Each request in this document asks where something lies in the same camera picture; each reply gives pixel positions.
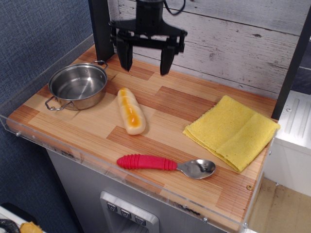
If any black left frame post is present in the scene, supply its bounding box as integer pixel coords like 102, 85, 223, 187
88, 0, 115, 61

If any yellow folded cloth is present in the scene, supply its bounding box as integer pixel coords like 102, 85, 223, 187
183, 96, 280, 172

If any grey toy fridge cabinet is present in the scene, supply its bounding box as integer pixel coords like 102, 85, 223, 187
47, 150, 223, 233

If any orange yellow object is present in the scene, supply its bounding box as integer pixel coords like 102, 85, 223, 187
19, 222, 43, 233

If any black frame post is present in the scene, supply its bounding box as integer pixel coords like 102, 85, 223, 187
88, 0, 115, 61
271, 7, 311, 120

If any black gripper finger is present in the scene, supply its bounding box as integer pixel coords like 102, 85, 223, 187
160, 36, 179, 75
116, 31, 133, 71

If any clear acrylic table guard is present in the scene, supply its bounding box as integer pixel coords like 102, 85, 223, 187
0, 33, 278, 231

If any toy bread loaf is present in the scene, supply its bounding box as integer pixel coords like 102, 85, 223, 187
117, 87, 146, 135

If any black right frame post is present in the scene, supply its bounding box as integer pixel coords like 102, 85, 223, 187
271, 7, 311, 120

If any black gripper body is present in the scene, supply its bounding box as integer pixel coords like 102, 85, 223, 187
109, 0, 188, 53

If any small steel pot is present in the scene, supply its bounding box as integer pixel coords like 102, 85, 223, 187
45, 60, 108, 111

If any white shelf unit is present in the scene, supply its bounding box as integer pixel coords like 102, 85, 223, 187
264, 91, 311, 196

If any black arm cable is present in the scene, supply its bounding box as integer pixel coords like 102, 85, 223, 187
162, 0, 187, 17

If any red handled metal spoon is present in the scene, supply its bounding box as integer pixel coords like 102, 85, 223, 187
117, 154, 216, 180

